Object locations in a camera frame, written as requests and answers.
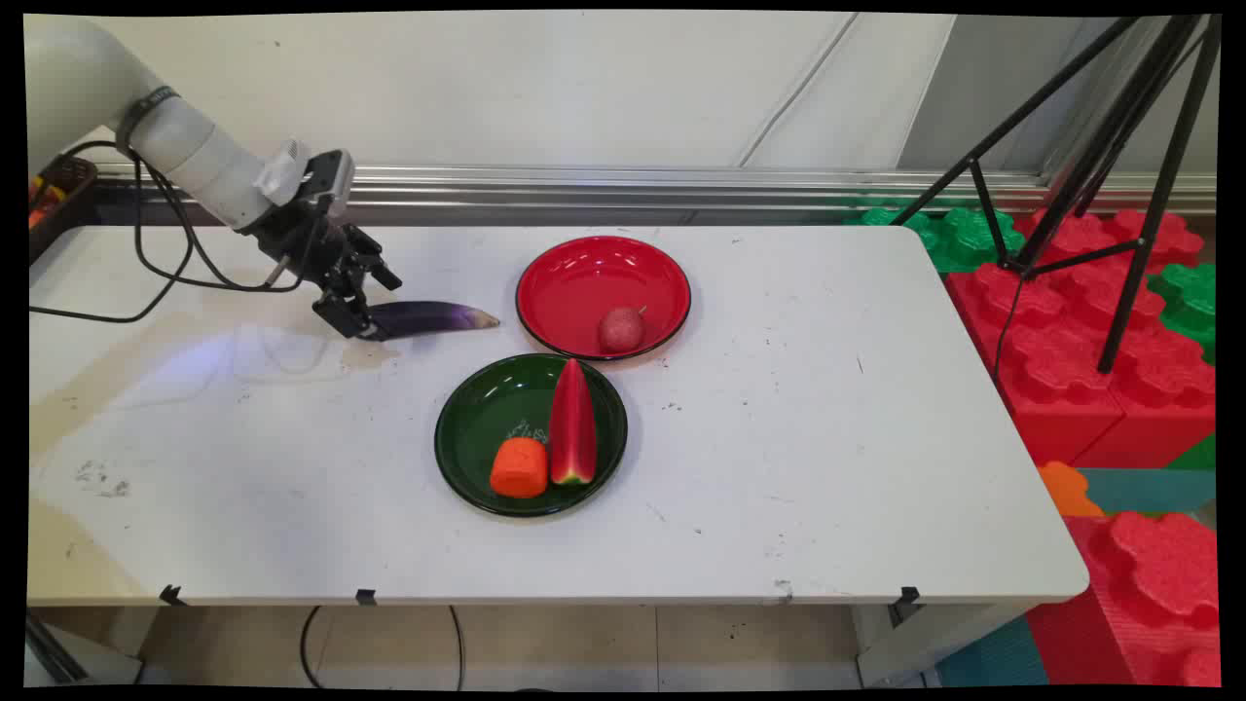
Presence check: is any teal foam block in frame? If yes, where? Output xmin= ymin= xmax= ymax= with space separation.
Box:
xmin=1075 ymin=467 xmax=1218 ymax=517

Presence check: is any dark green plate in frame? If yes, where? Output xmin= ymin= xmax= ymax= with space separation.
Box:
xmin=433 ymin=352 xmax=630 ymax=519

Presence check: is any red plate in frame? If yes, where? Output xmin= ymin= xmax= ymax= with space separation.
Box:
xmin=515 ymin=235 xmax=693 ymax=363

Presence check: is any white table leg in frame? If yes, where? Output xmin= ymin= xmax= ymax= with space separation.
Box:
xmin=855 ymin=602 xmax=1035 ymax=688

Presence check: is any black camera tripod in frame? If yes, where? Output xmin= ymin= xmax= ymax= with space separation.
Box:
xmin=888 ymin=14 xmax=1222 ymax=375

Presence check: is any aluminium wall rail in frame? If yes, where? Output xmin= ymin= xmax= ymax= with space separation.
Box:
xmin=90 ymin=164 xmax=1218 ymax=217

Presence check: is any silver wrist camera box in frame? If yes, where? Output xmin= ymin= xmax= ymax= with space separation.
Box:
xmin=308 ymin=149 xmax=355 ymax=219

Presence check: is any purple toy eggplant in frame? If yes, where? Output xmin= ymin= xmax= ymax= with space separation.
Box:
xmin=368 ymin=300 xmax=501 ymax=342

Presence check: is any red toy apple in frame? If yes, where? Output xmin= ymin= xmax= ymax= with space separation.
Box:
xmin=597 ymin=306 xmax=648 ymax=355

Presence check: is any brown basket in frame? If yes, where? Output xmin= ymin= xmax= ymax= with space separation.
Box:
xmin=27 ymin=154 xmax=99 ymax=266

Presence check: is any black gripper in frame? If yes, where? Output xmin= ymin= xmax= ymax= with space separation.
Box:
xmin=238 ymin=193 xmax=403 ymax=341

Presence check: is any green foam block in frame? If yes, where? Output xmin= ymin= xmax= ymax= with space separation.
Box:
xmin=1147 ymin=261 xmax=1218 ymax=365
xmin=845 ymin=203 xmax=1027 ymax=276

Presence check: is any toy watermelon slice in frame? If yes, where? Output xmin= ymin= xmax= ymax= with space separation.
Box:
xmin=547 ymin=357 xmax=599 ymax=487

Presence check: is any large red foam block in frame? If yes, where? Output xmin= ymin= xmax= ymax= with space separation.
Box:
xmin=946 ymin=261 xmax=1218 ymax=470
xmin=1026 ymin=510 xmax=1223 ymax=688

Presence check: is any orange toy fruit piece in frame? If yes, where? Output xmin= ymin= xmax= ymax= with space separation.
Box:
xmin=489 ymin=436 xmax=551 ymax=500

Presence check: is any orange foam block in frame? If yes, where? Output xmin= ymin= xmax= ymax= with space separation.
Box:
xmin=1036 ymin=461 xmax=1107 ymax=519

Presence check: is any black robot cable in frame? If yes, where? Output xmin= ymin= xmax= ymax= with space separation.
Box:
xmin=29 ymin=140 xmax=324 ymax=324

